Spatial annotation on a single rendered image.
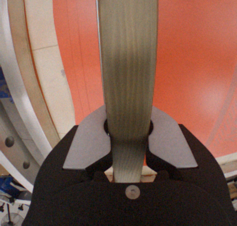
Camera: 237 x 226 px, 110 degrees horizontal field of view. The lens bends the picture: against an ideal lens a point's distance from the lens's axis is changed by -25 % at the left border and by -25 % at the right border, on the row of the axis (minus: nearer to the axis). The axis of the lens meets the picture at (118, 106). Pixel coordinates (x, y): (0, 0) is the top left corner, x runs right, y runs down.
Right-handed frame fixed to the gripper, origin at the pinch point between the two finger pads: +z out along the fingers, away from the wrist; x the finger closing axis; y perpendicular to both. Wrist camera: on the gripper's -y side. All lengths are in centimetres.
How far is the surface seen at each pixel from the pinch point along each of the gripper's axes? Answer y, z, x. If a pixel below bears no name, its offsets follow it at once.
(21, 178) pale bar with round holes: 16.2, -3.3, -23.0
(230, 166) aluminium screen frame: 25.4, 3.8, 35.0
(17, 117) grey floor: 72, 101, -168
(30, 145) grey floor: 134, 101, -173
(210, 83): -1.2, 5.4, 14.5
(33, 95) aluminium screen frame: -0.5, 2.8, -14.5
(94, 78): -1.8, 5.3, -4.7
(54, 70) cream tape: -3.6, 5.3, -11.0
